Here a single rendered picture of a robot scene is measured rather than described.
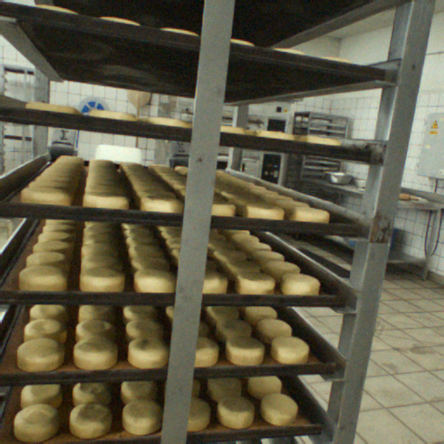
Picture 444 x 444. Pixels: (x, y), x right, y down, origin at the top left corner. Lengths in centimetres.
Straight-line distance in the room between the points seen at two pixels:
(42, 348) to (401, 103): 49
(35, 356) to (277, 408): 32
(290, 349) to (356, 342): 8
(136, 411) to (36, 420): 12
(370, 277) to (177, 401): 27
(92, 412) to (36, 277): 19
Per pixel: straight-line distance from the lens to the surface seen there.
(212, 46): 49
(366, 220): 57
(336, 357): 64
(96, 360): 56
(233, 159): 112
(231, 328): 65
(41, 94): 108
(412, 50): 58
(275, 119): 596
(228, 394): 69
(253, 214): 54
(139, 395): 66
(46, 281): 52
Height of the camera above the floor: 132
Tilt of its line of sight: 10 degrees down
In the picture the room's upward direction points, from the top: 7 degrees clockwise
